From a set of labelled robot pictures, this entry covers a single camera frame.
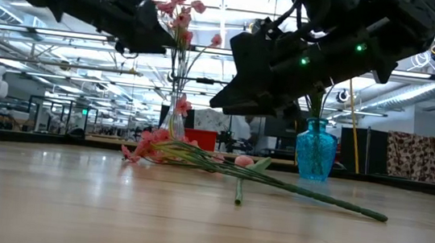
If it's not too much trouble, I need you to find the black computer tower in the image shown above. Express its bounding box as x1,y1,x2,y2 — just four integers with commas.
336,125,390,177

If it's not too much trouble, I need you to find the pink tulip flower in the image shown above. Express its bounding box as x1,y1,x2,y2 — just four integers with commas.
228,152,275,209

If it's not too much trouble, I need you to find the yellow cable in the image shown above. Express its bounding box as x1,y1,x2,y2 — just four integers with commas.
338,78,370,175

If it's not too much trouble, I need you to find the red box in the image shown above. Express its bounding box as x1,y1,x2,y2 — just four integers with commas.
182,128,219,153

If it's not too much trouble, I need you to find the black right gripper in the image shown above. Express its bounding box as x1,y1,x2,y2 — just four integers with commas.
207,11,399,133

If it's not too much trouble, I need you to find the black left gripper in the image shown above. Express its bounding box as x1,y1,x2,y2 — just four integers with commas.
56,0,180,60

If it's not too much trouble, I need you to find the clear glass vase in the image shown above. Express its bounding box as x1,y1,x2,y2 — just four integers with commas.
157,91,191,142

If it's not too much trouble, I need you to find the pink artificial flower bunch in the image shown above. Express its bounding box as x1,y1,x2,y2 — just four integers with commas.
115,124,396,224
142,0,230,142

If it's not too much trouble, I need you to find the blue glass vase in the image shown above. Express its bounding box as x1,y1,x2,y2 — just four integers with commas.
291,114,342,184

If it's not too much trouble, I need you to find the brown patterned cloth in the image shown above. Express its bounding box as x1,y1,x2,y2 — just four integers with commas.
383,130,435,185

